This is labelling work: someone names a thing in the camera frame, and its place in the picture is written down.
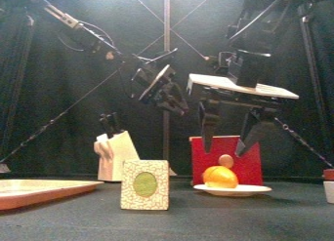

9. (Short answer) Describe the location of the orange toy carrot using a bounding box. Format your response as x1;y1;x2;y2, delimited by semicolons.
200;165;240;189

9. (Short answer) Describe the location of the red box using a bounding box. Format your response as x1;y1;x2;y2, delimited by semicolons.
189;135;264;186

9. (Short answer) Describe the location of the white oval plate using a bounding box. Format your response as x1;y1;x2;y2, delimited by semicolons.
193;183;274;198

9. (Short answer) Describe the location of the white toy knife block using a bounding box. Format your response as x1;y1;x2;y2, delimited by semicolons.
92;130;140;182

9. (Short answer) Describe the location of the green and cream toy box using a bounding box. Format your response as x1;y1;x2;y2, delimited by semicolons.
120;159;171;212

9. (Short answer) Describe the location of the pink plastic tray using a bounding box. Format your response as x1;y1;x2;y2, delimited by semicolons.
0;179;105;211

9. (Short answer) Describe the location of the black handled toy knife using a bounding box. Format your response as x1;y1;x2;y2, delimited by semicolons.
97;113;115;140
109;111;127;136

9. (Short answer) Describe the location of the black diagonal frame strut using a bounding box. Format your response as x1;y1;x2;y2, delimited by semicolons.
272;116;334;170

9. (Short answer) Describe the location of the thin diagonal brace wire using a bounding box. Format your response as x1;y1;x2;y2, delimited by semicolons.
0;0;219;164
127;0;211;61

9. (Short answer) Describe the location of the grey vertical frame pole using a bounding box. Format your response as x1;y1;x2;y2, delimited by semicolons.
161;0;172;162

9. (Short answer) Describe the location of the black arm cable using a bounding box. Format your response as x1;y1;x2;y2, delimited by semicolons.
55;20;117;54

